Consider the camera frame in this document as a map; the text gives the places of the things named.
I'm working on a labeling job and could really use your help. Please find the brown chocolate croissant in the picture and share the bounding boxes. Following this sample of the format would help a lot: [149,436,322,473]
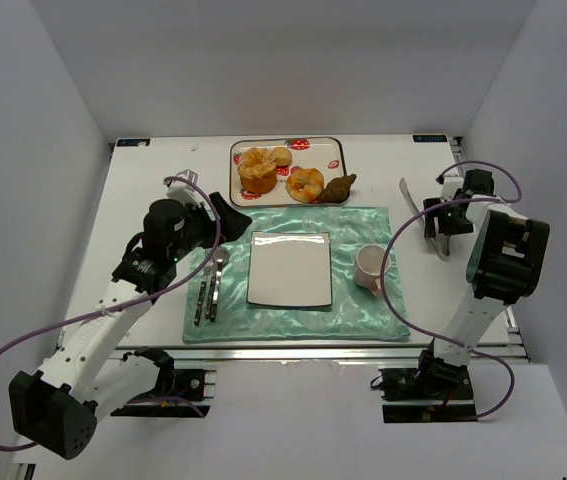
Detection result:
[316,174,357,204]

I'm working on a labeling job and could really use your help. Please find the steel fork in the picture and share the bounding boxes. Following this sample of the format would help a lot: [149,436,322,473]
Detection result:
[194,259,213,326]

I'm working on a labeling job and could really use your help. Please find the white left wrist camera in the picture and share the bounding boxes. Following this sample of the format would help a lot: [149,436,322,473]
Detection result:
[163,176,201,207]

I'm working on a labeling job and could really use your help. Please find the steel table knife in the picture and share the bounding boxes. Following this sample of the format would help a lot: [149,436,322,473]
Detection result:
[209,269,222,322]

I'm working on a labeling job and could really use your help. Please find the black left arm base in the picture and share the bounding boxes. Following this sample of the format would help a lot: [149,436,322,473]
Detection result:
[110,347,216,419]

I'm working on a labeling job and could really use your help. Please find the steel spoon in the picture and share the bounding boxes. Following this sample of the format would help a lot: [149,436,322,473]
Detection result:
[205,247,230,323]

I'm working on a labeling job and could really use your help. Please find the small round bun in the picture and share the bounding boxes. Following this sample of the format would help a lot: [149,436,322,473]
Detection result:
[272,146,293,166]

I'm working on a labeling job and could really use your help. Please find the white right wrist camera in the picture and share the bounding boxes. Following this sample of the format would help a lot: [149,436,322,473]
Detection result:
[437,175,464,202]

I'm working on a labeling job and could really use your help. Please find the white square plate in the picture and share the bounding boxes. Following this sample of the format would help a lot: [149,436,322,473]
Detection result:
[247,232,333,309]

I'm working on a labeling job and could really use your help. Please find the glazed ring bread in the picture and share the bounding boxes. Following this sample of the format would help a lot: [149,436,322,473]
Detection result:
[286,168,324,203]

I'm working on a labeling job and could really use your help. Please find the steel serving tongs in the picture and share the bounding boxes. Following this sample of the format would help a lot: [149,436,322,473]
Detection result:
[399,178,451,262]

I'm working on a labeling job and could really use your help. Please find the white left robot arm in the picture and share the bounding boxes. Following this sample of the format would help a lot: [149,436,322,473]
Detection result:
[8,192,252,460]

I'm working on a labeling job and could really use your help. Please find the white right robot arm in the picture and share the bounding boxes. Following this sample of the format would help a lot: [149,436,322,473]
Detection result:
[420,169,550,375]

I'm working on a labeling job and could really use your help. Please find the pink ceramic mug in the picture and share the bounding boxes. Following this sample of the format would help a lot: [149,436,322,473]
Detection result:
[353,245,391,296]

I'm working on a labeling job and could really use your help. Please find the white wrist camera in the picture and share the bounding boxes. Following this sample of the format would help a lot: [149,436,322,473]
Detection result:
[437,175,464,202]
[163,176,201,207]

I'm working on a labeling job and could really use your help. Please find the tall orange muffin bread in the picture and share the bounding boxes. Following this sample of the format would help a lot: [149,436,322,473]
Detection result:
[237,148,277,194]

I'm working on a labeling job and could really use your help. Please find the strawberry print tray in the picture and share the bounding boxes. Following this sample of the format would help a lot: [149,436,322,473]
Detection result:
[229,137,348,207]

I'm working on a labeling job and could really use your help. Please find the aluminium table edge rail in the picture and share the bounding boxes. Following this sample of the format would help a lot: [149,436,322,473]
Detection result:
[37,342,444,371]

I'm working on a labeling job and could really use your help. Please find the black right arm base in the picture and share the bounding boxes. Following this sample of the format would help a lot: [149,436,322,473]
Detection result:
[370,368,477,424]

